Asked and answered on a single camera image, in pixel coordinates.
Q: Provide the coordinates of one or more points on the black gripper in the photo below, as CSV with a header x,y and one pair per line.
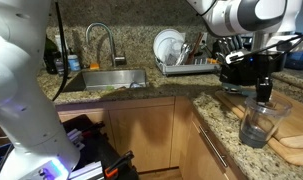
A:
x,y
247,71

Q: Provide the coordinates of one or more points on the clear plastic cup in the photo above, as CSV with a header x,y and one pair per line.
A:
x,y
257,133

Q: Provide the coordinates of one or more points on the blue bowl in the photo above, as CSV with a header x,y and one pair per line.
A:
x,y
297,60

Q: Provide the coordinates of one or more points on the small wooden cutting board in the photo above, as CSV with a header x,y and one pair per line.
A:
x,y
299,123

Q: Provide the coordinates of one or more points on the large wooden cutting board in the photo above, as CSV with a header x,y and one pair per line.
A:
x,y
291,156

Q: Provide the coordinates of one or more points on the white dish rack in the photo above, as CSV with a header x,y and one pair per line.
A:
x,y
187,69

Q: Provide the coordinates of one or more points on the brown wooden spoon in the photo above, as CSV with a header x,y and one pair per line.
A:
x,y
195,46

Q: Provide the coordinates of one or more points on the silver metal spoon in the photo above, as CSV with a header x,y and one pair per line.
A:
x,y
184,51

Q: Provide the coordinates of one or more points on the white plate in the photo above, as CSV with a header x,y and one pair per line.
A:
x,y
166,41

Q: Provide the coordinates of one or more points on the stainless steel sink basin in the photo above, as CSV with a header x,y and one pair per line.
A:
x,y
111,80

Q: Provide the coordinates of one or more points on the green scrubber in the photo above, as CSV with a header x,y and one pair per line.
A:
x,y
109,88

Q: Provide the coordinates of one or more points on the steel sink faucet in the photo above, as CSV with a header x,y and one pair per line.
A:
x,y
112,50

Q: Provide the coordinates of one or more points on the orange sponge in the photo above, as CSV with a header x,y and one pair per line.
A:
x,y
94,66

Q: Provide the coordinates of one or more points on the white lidded jar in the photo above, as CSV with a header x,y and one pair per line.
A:
x,y
74,63

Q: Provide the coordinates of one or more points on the small dark bottle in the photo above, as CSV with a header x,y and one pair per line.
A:
x,y
60,66

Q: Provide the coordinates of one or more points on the green glass bottle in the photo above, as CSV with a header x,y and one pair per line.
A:
x,y
51,53

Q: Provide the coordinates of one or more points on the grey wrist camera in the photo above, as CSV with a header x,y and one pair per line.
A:
x,y
239,56

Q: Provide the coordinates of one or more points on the white wall outlet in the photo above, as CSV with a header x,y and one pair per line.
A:
x,y
204,37

